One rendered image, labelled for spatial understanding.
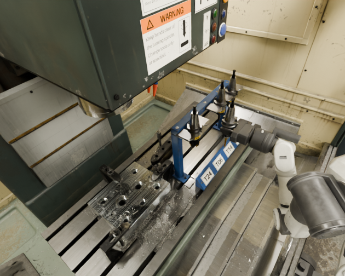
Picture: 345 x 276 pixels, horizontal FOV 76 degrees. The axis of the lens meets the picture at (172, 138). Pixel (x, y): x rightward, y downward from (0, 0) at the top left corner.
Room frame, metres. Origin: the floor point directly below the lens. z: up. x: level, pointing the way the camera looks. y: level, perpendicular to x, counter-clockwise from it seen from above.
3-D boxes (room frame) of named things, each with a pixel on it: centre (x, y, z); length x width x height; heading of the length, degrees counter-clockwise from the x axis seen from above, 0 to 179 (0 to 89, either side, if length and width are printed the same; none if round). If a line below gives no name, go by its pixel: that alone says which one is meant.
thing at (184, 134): (0.66, -0.06, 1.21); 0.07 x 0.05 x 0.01; 49
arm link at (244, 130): (0.65, -0.32, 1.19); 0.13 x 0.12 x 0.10; 139
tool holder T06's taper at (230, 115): (0.72, -0.25, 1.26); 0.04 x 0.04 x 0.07
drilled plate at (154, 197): (0.56, 0.21, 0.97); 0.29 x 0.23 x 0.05; 139
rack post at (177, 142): (0.69, -0.02, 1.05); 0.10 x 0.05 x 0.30; 49
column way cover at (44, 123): (0.87, 0.52, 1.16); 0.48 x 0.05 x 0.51; 139
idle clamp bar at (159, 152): (0.86, 0.04, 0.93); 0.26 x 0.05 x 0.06; 144
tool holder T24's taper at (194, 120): (0.70, -0.10, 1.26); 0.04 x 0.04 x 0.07
